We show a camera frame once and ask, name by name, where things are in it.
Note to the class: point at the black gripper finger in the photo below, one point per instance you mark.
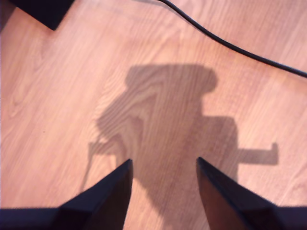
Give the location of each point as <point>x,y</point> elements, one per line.
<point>108,196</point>
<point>225,198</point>

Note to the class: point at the black Huawei computer monitor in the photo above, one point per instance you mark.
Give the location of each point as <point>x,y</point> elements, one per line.
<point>43,12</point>

